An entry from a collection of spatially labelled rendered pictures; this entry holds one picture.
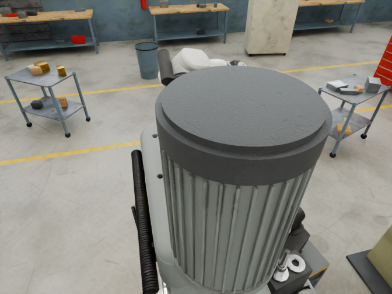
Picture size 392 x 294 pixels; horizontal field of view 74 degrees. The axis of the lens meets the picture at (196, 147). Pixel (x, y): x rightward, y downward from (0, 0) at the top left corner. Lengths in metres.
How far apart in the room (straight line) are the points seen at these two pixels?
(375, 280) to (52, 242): 2.99
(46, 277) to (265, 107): 2.74
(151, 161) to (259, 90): 0.44
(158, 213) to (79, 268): 2.27
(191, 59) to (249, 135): 0.52
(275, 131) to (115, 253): 2.60
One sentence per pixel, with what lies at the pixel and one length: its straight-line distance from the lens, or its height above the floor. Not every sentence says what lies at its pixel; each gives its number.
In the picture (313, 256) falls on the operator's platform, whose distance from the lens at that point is 2.40.
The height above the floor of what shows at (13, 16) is 0.89.
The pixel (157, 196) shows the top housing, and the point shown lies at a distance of 0.61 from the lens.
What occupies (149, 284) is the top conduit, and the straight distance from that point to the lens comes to 0.60.
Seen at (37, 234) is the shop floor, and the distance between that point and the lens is 3.22.
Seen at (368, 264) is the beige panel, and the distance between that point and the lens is 3.04.
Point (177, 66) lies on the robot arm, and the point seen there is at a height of 2.08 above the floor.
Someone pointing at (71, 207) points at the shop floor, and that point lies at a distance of 3.29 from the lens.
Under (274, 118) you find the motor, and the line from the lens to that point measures 0.28.
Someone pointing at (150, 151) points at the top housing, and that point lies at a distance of 0.73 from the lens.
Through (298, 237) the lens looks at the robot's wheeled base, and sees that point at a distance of 2.24.
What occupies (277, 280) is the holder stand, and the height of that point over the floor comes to 1.13.
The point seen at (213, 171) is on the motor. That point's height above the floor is 2.18.
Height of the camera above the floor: 2.35
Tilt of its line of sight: 39 degrees down
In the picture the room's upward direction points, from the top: straight up
